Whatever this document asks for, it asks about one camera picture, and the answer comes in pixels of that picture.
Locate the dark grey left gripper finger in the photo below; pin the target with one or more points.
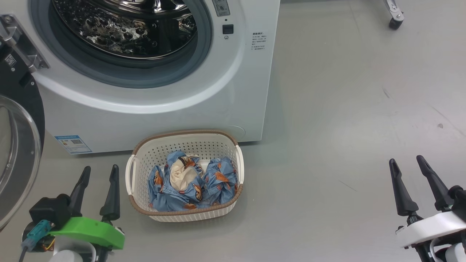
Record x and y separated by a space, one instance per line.
81 189
112 200

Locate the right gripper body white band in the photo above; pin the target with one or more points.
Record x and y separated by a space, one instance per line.
433 227

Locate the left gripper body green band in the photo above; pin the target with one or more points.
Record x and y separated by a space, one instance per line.
91 233

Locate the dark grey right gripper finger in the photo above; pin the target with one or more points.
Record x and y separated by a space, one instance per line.
404 196
438 193

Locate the blue cartoon garment cream lining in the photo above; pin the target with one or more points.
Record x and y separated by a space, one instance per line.
171 196

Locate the round black glass washer door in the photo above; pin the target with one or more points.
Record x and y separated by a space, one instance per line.
22 91

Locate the white perforated basket brown rim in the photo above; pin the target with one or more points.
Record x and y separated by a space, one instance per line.
189 143

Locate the white front-load washing machine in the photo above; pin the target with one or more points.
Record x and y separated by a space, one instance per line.
182 120

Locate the grey rubber door seal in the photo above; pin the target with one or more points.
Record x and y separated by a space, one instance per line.
127 78

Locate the metal washer door hinge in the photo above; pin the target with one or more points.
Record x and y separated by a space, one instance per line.
34 62

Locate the black door lock socket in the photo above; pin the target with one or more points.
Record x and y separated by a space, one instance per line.
228 29

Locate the blue energy label sticker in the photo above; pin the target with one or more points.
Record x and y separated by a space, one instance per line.
72 144

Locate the black cylindrical left wrist motor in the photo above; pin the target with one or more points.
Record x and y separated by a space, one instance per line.
45 244

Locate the small QR code sticker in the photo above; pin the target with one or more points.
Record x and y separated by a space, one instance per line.
10 61

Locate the stainless steel washer drum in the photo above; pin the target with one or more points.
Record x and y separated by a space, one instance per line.
120 36

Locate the printed warning text label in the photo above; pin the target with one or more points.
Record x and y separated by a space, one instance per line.
259 41

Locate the small grey instruction sticker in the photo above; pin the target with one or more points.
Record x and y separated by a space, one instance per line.
221 7

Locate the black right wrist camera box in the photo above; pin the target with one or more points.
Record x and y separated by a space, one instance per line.
459 203

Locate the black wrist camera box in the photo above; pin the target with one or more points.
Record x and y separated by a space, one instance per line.
49 211
459 203

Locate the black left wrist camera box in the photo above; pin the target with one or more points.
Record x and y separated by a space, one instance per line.
49 211

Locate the black caster wheel metal bracket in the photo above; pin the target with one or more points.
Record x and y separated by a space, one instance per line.
395 20

